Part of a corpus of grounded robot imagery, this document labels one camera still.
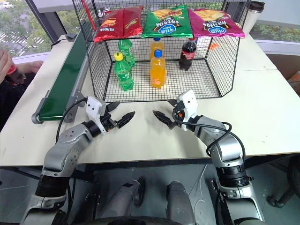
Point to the person's dark clothing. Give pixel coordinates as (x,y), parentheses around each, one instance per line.
(11,100)

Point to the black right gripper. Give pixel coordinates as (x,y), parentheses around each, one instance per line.
(178,112)

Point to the wide red chips bag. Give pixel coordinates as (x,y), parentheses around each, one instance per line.
(110,27)

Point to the narrow red chips bag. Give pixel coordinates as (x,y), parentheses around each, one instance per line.
(132,22)

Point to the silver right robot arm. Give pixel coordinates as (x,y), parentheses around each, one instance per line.
(225,145)

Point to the green conveyor belt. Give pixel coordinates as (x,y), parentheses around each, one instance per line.
(63,77)

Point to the magenta chips bag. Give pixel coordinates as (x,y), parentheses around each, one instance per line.
(214,23)

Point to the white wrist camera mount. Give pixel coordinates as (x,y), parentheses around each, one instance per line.
(190,103)
(93,106)

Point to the white tumbler black lid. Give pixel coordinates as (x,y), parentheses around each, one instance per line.
(253,18)

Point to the orange soda bottle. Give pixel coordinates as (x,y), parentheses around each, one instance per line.
(157,72)
(157,47)

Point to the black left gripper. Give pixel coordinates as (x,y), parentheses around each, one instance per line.
(107,120)

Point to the green chips bag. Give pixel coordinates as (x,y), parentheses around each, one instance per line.
(167,23)

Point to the orange tag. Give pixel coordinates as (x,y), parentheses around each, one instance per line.
(212,47)

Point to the grey power adapter box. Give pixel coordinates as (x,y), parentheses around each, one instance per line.
(70,37)

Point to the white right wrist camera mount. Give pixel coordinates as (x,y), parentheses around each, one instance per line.
(190,103)

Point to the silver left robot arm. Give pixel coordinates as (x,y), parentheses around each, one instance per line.
(68,145)

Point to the cola bottle red label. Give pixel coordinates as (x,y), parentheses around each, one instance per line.
(187,56)
(17,74)

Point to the green soda bottle yellow cap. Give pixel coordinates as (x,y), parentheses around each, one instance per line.
(123,75)

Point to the brown cardboard box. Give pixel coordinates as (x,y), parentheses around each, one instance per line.
(294,82)

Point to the black office chair base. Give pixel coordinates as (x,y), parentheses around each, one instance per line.
(286,187)

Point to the grey rounded robot leg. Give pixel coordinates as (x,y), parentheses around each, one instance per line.
(179,201)
(124,201)

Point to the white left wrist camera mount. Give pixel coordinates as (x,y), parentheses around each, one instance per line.
(93,106)

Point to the person's bare hand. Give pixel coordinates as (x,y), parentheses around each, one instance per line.
(4,65)
(31,66)

